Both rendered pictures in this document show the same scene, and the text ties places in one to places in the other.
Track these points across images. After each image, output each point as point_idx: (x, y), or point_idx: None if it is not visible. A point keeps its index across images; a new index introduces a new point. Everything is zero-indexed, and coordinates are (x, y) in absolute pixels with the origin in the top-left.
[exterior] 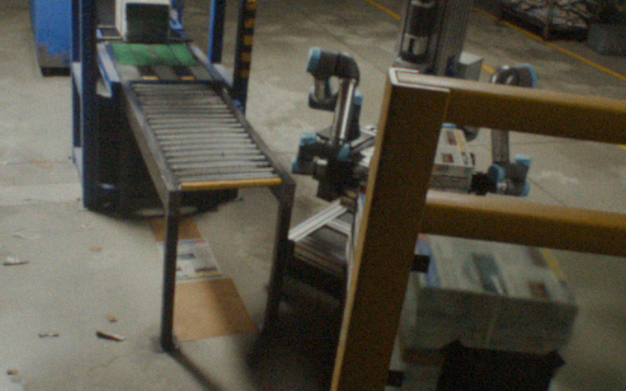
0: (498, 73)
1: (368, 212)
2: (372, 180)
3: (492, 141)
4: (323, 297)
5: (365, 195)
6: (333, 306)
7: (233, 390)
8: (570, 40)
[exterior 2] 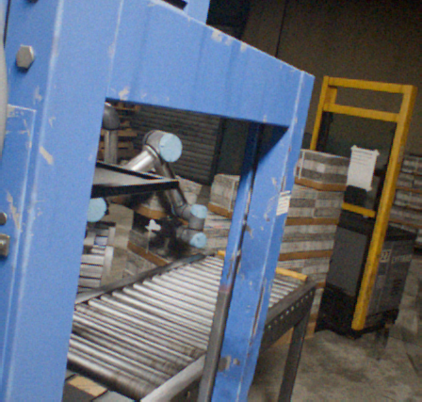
0: (113, 108)
1: (411, 120)
2: (411, 112)
3: (115, 159)
4: None
5: (406, 119)
6: (104, 386)
7: (258, 399)
8: None
